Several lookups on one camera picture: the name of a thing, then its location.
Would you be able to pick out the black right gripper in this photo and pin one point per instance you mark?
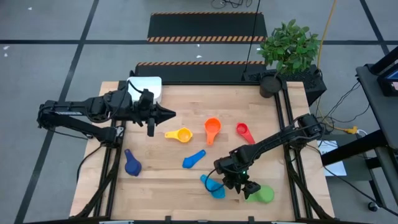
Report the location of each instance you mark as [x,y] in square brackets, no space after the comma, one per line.
[237,182]

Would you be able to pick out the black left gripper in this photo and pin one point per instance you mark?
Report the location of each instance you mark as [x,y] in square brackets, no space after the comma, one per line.
[146,112]

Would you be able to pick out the cyan measuring cup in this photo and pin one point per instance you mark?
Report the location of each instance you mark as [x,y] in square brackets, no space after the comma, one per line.
[219,193]

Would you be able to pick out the yellow measuring cup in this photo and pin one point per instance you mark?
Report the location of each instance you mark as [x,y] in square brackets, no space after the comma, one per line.
[184,135]

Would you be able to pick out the green measuring cup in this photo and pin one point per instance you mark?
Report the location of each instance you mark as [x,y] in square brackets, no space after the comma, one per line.
[265,195]

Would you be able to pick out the white plastic basket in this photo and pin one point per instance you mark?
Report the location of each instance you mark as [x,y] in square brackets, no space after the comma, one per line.
[152,84]

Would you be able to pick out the orange measuring cup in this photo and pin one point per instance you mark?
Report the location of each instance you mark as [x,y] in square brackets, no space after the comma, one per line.
[213,126]

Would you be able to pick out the small blue measuring cup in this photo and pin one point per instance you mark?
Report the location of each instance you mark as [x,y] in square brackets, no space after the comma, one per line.
[188,162]

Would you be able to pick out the red measuring cup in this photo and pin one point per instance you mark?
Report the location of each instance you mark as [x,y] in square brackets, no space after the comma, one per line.
[242,128]

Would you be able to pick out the dark blue measuring cup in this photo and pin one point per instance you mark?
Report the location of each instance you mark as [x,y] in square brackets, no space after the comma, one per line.
[133,168]

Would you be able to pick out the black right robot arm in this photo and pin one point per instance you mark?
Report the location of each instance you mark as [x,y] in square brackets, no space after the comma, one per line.
[273,140]

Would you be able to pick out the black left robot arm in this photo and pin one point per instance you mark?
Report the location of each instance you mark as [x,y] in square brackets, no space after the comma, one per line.
[77,107]

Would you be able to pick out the narrow hazard-striped black floor mat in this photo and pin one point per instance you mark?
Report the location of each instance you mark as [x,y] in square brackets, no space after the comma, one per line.
[199,73]

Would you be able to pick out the large hazard-striped black floor mat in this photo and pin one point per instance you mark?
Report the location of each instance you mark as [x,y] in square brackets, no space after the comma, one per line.
[205,26]

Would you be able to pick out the white paper sheet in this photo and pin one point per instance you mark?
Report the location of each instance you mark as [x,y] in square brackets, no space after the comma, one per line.
[337,169]

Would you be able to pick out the black plant pot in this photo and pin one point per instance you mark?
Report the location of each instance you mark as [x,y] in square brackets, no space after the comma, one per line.
[270,85]

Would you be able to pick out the black floor stand beam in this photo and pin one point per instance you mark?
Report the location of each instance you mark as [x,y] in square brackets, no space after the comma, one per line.
[351,149]

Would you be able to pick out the black caster wheel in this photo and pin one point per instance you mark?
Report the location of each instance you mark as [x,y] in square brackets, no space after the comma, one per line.
[372,207]

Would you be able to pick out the green leafy plant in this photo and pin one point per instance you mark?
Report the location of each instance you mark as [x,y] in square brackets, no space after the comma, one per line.
[289,46]

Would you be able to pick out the grey side table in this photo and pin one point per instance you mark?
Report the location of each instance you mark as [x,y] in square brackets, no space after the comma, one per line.
[382,109]

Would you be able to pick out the device with blue screen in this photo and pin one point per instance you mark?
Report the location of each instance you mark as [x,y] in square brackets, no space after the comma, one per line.
[388,84]

